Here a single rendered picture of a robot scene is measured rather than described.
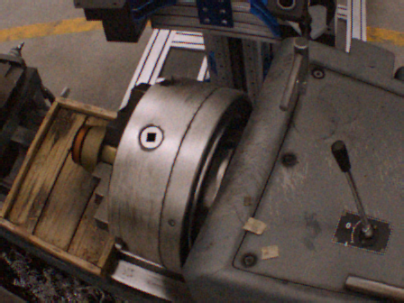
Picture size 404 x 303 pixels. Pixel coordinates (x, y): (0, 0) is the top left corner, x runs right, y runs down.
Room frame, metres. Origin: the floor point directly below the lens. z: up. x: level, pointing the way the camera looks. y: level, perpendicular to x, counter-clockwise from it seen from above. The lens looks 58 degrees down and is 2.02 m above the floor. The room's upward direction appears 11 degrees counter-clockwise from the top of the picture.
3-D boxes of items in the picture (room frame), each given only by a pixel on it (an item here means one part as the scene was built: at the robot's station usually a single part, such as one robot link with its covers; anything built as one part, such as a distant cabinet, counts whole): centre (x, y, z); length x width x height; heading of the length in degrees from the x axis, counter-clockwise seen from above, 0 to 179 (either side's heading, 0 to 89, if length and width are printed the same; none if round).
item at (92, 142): (0.62, 0.17, 1.08); 0.09 x 0.09 x 0.09; 58
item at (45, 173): (0.69, 0.28, 0.89); 0.36 x 0.30 x 0.04; 148
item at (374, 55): (0.58, -0.31, 1.24); 0.09 x 0.08 x 0.03; 58
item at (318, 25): (0.56, -0.20, 1.41); 0.06 x 0.03 x 0.09; 149
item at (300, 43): (0.52, -0.15, 1.34); 0.02 x 0.02 x 0.12; 59
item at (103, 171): (0.51, 0.16, 1.09); 0.12 x 0.11 x 0.05; 148
